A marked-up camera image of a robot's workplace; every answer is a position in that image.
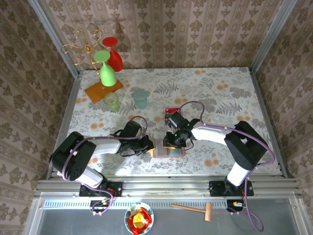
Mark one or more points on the brown leather card holder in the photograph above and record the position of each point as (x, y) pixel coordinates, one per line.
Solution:
(161, 149)

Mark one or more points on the small red black card box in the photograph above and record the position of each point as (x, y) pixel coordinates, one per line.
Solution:
(172, 110)

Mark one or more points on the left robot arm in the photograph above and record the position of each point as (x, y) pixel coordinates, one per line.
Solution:
(107, 146)

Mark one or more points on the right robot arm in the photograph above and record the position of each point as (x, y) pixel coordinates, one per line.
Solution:
(207, 134)

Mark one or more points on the blue textured tumbler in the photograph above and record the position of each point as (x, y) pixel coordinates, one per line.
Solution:
(140, 100)

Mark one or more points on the green glass tumbler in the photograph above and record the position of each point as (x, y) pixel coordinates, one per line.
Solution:
(112, 101)

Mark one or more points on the patterned ceramic bowl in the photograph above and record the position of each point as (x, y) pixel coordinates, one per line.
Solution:
(133, 208)

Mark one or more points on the floral fern print tablecloth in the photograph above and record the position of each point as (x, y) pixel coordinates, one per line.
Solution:
(207, 80)

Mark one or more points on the red wrapper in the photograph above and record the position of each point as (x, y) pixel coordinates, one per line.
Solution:
(146, 213)

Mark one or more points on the yellow crumpled paper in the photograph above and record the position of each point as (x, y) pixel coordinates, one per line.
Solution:
(138, 218)

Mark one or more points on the wooden mallet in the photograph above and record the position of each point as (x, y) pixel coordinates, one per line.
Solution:
(208, 211)

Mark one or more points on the green plastic wine glass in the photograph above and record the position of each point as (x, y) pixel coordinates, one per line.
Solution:
(108, 76)

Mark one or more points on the grey metal shelf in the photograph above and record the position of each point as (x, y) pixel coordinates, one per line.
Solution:
(183, 225)

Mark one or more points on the red plastic wine glass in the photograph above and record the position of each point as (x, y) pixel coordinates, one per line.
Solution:
(116, 61)

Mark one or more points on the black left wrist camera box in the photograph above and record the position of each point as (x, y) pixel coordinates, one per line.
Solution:
(132, 129)

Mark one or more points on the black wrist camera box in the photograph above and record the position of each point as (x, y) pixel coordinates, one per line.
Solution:
(177, 121)
(132, 129)

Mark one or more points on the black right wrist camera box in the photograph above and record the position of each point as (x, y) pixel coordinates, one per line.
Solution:
(177, 121)

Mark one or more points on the aluminium extrusion frame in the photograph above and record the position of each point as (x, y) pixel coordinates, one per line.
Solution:
(171, 186)

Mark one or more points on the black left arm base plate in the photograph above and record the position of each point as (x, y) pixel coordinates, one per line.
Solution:
(115, 187)

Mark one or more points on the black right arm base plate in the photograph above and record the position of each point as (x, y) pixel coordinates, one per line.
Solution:
(216, 188)

